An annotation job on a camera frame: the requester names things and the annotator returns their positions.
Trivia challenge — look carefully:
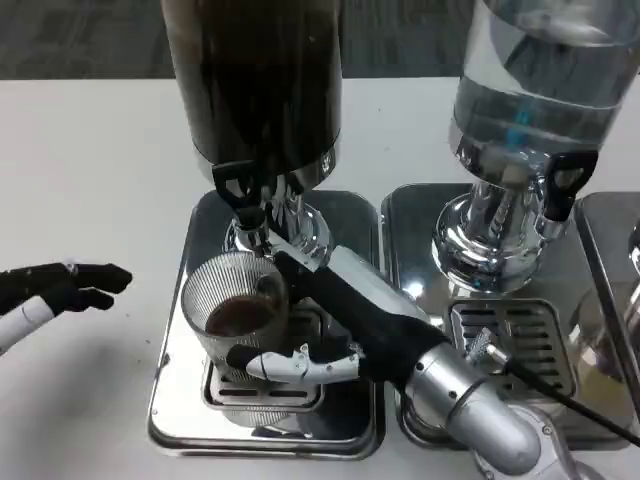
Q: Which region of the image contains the steel base of water dispenser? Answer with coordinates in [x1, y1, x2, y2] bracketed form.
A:
[380, 183, 637, 450]

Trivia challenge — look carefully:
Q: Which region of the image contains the dark drink dispenser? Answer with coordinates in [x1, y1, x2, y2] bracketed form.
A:
[160, 0, 344, 281]

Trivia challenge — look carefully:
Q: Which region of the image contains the black tap of dark dispenser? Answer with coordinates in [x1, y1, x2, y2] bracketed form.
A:
[212, 160, 271, 254]

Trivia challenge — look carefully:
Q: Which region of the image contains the steel base of dark dispenser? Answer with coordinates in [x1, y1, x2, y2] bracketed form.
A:
[147, 188, 387, 459]

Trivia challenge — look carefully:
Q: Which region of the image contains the steel base at picture edge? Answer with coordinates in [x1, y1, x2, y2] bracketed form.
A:
[573, 192, 640, 401]

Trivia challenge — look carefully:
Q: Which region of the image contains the clear water dispenser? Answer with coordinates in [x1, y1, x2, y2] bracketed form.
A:
[433, 0, 640, 295]

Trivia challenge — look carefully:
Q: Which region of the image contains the black tap of water dispenser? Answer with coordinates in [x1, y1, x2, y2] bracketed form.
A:
[543, 152, 600, 222]

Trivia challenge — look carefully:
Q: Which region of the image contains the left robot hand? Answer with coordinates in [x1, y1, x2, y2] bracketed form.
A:
[0, 260, 134, 357]

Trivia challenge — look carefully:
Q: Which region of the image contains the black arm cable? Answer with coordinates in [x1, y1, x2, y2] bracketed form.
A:
[487, 344, 640, 445]

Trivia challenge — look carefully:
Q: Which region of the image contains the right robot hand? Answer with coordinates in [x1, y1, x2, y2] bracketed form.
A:
[225, 244, 451, 387]

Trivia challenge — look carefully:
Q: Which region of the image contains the drip grid of water dispenser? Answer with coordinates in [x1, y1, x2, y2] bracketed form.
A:
[446, 298, 577, 402]

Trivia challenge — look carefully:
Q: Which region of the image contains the chrome stand at picture edge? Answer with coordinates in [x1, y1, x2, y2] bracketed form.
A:
[624, 219, 640, 334]

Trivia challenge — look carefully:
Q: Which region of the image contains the clear ribbed glass cup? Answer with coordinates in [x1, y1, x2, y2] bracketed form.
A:
[180, 251, 292, 386]

